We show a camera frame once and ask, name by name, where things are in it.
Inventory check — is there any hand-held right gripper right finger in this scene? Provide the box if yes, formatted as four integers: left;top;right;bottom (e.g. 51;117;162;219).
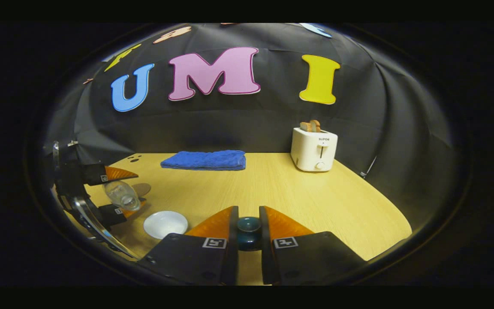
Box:
259;206;367;286

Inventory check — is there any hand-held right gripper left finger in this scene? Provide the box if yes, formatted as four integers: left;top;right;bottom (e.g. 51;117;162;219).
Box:
138;206;240;286

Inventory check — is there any clear plastic water bottle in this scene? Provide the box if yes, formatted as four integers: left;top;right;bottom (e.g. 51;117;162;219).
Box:
103;180;141;212

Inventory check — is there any dark blue teacup lid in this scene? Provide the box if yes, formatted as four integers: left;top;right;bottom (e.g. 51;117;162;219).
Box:
236;217;262;252

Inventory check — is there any white teacup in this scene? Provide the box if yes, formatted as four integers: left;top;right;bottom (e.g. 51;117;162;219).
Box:
143;210;189;240

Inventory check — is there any folded blue towel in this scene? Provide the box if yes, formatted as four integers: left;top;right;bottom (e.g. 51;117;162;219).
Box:
160;150;247;171

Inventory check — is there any white toaster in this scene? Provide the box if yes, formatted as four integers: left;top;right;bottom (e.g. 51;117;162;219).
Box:
290;127;338;173

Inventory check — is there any black backdrop cloth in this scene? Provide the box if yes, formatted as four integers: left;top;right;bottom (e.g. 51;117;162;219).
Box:
43;24;458;232

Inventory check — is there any white toaster cable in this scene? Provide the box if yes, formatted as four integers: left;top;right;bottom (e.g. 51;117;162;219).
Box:
360;155;377;178

